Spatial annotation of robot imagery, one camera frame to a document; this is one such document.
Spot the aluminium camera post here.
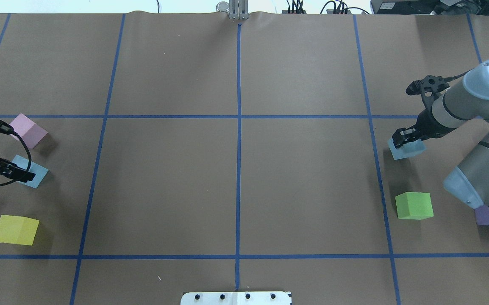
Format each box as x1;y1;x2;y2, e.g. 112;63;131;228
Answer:
215;0;250;20

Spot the light blue foam block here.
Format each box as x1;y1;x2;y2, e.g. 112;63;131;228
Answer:
12;155;48;189
387;138;426;160

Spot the yellow foam block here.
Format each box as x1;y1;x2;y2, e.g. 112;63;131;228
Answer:
0;215;40;247

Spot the pink foam block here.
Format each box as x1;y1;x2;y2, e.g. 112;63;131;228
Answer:
10;114;48;149

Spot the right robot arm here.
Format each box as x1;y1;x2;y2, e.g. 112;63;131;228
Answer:
387;59;489;210

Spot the purple foam block right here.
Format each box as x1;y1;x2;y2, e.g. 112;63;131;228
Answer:
474;205;489;226

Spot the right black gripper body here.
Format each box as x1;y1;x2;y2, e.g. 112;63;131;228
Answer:
410;111;445;139

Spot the white metal mounting plate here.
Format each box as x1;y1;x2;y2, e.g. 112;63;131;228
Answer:
180;291;293;305

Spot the green foam block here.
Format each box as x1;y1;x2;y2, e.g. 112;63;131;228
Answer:
395;192;434;220

